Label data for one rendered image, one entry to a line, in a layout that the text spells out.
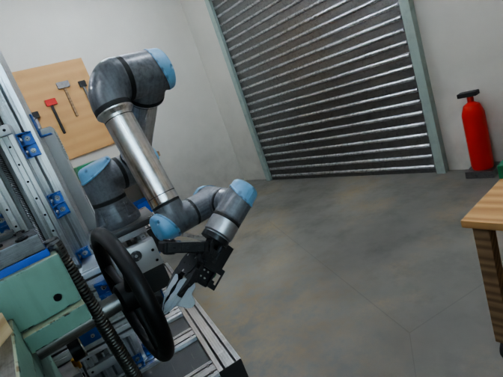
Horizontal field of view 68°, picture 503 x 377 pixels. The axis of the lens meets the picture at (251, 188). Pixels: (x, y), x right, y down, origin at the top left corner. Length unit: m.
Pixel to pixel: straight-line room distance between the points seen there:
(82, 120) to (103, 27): 1.03
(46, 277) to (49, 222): 0.75
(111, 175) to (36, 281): 0.69
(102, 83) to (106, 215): 0.49
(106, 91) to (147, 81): 0.11
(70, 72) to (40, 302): 3.67
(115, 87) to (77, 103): 3.20
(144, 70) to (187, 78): 3.74
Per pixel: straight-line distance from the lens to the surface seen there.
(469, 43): 3.04
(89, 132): 4.16
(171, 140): 4.50
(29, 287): 0.69
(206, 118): 4.79
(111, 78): 1.00
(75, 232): 1.52
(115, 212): 1.32
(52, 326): 0.69
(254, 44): 4.12
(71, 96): 4.19
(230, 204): 0.91
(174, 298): 0.88
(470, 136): 3.00
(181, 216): 0.94
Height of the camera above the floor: 1.10
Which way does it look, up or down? 14 degrees down
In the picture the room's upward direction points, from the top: 20 degrees counter-clockwise
